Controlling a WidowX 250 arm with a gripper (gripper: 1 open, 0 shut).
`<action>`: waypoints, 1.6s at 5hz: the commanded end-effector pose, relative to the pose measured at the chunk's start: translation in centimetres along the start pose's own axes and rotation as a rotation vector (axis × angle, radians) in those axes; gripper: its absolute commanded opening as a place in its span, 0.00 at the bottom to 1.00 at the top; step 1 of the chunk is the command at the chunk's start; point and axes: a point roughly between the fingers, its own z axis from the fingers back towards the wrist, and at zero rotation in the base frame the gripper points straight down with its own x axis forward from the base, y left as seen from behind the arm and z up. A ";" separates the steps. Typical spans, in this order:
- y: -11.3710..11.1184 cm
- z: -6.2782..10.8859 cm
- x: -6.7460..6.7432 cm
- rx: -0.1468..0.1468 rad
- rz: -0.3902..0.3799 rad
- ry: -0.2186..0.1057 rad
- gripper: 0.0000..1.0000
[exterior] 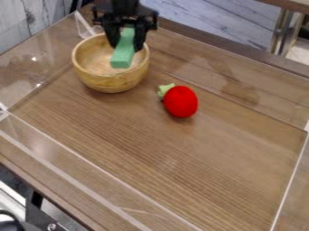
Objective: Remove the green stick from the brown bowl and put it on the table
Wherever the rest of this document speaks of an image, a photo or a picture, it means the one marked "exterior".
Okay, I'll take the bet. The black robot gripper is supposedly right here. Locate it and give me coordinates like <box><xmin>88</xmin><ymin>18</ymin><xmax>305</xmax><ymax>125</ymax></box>
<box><xmin>92</xmin><ymin>2</ymin><xmax>159</xmax><ymax>51</ymax></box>

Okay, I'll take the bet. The metal table leg background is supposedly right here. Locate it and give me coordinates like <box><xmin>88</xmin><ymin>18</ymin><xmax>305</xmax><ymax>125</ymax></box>
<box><xmin>270</xmin><ymin>9</ymin><xmax>305</xmax><ymax>57</ymax></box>

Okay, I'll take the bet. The red plush strawberry toy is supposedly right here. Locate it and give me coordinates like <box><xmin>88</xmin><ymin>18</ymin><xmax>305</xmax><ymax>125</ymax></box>
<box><xmin>157</xmin><ymin>83</ymin><xmax>198</xmax><ymax>118</ymax></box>

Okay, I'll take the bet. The black cable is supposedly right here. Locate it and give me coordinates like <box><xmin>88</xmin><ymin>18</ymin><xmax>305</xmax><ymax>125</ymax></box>
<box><xmin>0</xmin><ymin>209</ymin><xmax>22</xmax><ymax>231</ymax></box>

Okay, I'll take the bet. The green rectangular stick block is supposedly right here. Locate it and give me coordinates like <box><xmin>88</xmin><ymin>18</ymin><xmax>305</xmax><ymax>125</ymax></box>
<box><xmin>110</xmin><ymin>28</ymin><xmax>135</xmax><ymax>69</ymax></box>

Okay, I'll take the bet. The black table frame leg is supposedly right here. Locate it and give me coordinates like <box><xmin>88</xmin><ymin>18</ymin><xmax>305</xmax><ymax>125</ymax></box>
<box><xmin>26</xmin><ymin>190</ymin><xmax>67</xmax><ymax>231</ymax></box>

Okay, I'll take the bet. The clear acrylic tray wall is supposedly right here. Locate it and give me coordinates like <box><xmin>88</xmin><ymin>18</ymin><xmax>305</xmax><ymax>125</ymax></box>
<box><xmin>0</xmin><ymin>17</ymin><xmax>309</xmax><ymax>231</ymax></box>

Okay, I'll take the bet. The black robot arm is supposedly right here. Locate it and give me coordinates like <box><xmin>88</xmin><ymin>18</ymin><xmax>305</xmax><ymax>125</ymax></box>
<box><xmin>92</xmin><ymin>0</ymin><xmax>159</xmax><ymax>51</ymax></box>

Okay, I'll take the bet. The light wooden bowl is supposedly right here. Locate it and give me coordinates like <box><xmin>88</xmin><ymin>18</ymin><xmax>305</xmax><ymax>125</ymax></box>
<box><xmin>71</xmin><ymin>33</ymin><xmax>150</xmax><ymax>94</ymax></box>

